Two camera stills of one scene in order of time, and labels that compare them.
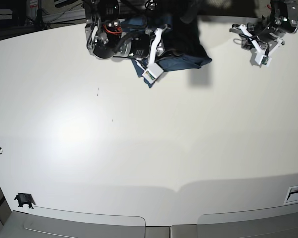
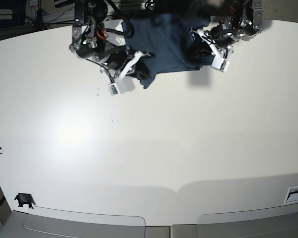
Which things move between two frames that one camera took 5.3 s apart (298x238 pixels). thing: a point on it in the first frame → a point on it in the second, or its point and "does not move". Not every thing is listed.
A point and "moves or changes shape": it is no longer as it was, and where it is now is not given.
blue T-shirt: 182,47 moves or changes shape
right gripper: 261,37 → 222,34
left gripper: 138,45 → 116,57
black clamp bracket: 25,198 does not move
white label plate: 297,194 does not move
